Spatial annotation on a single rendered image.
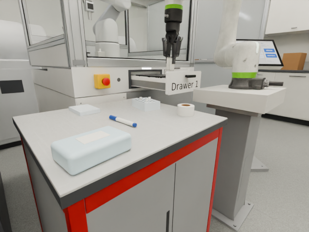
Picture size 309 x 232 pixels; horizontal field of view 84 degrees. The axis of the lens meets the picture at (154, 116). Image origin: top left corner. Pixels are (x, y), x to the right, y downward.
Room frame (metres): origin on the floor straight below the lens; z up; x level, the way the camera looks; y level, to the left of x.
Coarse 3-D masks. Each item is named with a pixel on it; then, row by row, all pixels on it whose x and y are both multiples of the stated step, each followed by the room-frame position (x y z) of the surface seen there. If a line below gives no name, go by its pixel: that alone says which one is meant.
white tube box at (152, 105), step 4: (132, 100) 0.83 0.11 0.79; (136, 100) 0.80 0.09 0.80; (140, 100) 0.81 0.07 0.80; (144, 100) 0.81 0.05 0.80; (148, 100) 0.81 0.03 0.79; (152, 100) 0.82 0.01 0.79; (156, 100) 0.80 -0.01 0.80; (132, 104) 0.83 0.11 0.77; (136, 104) 0.80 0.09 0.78; (140, 104) 0.76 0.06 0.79; (144, 104) 0.73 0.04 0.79; (148, 104) 0.74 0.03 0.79; (152, 104) 0.76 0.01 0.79; (156, 104) 0.77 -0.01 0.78; (140, 108) 0.76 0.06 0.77; (144, 108) 0.73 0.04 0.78; (148, 108) 0.74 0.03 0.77; (152, 108) 0.76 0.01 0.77; (156, 108) 0.77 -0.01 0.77
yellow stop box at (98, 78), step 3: (96, 75) 0.88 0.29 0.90; (99, 75) 0.88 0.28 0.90; (102, 75) 0.89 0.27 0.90; (105, 75) 0.90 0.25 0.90; (108, 75) 0.91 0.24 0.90; (96, 78) 0.88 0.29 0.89; (99, 78) 0.88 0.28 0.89; (102, 78) 0.89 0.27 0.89; (96, 81) 0.88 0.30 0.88; (99, 81) 0.87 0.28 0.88; (102, 81) 0.88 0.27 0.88; (96, 84) 0.88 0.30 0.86; (99, 84) 0.87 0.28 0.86; (102, 84) 0.88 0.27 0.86; (96, 87) 0.88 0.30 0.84; (99, 87) 0.87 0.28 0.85; (102, 87) 0.88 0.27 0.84; (105, 87) 0.90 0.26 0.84; (108, 87) 0.91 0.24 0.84
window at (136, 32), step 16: (96, 0) 0.95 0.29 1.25; (112, 0) 1.01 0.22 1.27; (128, 0) 1.09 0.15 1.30; (144, 0) 1.17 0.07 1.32; (160, 0) 1.26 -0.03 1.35; (96, 16) 0.95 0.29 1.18; (112, 16) 1.01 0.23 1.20; (128, 16) 1.08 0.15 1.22; (144, 16) 1.17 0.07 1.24; (160, 16) 1.27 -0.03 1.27; (96, 32) 0.94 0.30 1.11; (112, 32) 1.01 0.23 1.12; (128, 32) 1.08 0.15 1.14; (144, 32) 1.17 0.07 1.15; (160, 32) 1.27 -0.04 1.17; (96, 48) 0.94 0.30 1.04; (112, 48) 1.00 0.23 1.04; (128, 48) 1.08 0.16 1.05; (144, 48) 1.17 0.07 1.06; (160, 48) 1.27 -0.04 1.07
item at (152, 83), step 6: (132, 78) 1.06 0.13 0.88; (138, 78) 1.02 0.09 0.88; (144, 78) 0.98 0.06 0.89; (150, 78) 0.94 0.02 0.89; (156, 78) 0.91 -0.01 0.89; (162, 78) 0.89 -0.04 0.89; (132, 84) 1.06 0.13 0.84; (138, 84) 1.01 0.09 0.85; (144, 84) 0.98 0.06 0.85; (150, 84) 0.94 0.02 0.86; (156, 84) 0.91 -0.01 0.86; (162, 84) 0.88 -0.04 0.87; (162, 90) 0.88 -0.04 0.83
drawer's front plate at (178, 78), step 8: (168, 72) 0.83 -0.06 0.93; (176, 72) 0.87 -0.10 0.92; (184, 72) 0.92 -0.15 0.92; (192, 72) 0.97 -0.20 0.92; (200, 72) 1.03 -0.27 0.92; (168, 80) 0.83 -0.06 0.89; (176, 80) 0.87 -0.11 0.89; (184, 80) 0.92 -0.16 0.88; (192, 80) 0.97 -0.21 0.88; (168, 88) 0.83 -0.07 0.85; (176, 88) 0.87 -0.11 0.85; (184, 88) 0.92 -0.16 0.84; (192, 88) 0.98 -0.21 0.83
